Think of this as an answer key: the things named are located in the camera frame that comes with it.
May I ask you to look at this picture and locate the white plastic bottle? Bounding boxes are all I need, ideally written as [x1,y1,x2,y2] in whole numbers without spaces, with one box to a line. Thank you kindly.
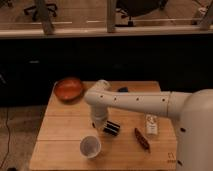
[145,114,158,135]

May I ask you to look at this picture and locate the blue sponge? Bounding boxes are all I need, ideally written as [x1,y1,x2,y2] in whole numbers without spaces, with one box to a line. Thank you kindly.
[118,87,129,92]

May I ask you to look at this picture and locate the dark red chili pepper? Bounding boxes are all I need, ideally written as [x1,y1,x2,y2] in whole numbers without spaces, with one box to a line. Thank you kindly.
[134,128,150,150]

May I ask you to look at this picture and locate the orange ceramic bowl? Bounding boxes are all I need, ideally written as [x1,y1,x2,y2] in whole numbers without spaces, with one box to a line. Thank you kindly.
[53,77,83,101]

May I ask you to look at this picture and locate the black office chair centre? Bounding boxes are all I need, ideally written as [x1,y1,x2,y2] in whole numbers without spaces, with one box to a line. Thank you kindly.
[116,0,168,27]

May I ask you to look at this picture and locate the wooden table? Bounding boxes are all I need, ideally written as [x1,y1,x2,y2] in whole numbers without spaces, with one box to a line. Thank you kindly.
[28,80,186,171]

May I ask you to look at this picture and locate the black office chair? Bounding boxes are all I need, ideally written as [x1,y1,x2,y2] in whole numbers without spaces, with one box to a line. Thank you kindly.
[23,3,58,21]
[116,0,168,27]

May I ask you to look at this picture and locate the black office chair left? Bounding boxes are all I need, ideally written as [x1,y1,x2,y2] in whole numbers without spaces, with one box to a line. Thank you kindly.
[23,3,58,21]

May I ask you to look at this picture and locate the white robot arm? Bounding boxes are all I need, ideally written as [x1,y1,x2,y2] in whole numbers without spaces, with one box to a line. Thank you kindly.
[84,80,213,171]

